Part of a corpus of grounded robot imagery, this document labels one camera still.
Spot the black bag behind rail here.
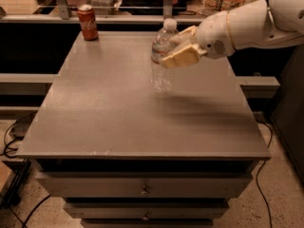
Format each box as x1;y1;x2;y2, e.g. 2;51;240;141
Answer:
119;0;190;15

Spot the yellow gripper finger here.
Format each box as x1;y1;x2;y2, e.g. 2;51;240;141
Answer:
170;26;197;45
161;44;207;68

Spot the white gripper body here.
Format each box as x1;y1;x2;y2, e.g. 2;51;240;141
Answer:
196;11;236;59

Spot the grey drawer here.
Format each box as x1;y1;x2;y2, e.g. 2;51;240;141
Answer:
36;172;252;199
64;202;229;220

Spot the metal railing shelf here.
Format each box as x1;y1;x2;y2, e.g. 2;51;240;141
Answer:
0;0;222;27

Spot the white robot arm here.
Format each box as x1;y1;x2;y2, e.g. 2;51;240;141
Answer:
160;0;304;68

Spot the top grey drawer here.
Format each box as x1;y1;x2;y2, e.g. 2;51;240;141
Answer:
36;172;252;199

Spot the clear plastic water bottle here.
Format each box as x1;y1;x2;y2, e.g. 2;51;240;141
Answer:
151;18;179;92

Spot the black cable right floor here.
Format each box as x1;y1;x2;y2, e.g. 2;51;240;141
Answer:
255;121;275;228

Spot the grey drawer cabinet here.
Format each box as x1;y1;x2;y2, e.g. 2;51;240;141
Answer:
18;31;270;228

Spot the red coke can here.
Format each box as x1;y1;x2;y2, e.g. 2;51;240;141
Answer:
77;5;98;41

